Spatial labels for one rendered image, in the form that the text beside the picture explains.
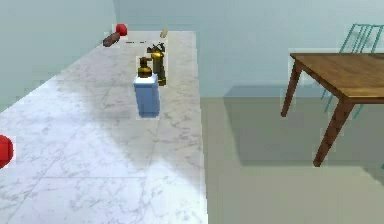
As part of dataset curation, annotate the blue soap dispenser bottle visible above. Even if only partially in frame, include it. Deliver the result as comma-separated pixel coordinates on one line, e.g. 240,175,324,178
133,56,161,119

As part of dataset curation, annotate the white marble counter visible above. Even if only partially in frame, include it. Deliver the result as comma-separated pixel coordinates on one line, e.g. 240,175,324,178
0,30,210,224

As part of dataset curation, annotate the brown bread loaf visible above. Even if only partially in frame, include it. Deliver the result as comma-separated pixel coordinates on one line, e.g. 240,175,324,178
102,32,121,48

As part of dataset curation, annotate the red apple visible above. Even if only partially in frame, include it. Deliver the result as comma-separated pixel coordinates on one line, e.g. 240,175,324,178
115,23,129,37
0,134,15,170

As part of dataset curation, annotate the brown wooden table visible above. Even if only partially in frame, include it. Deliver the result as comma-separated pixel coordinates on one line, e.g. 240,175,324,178
280,52,384,168

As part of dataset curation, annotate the teal metal chair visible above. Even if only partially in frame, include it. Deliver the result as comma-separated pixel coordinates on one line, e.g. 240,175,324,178
320,23,384,120

